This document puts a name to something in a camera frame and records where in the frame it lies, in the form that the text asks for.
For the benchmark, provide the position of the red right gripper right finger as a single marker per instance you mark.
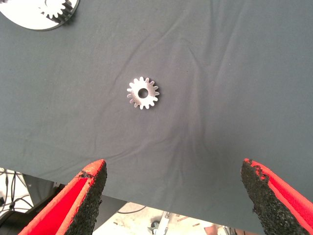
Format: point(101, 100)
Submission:
point(281, 208)

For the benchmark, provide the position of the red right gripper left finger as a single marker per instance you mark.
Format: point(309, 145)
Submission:
point(73, 208)

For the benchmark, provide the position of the larger steel gear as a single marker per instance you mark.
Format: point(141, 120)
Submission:
point(151, 94)

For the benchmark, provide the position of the small steel gear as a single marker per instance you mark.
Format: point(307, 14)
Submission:
point(55, 9)

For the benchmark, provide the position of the dark grey table cloth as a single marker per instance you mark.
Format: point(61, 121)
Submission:
point(195, 73)

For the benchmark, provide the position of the round metal plate with hole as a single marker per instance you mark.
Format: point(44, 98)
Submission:
point(22, 17)

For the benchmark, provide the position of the silver metal bracket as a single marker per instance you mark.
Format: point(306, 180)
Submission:
point(162, 222)

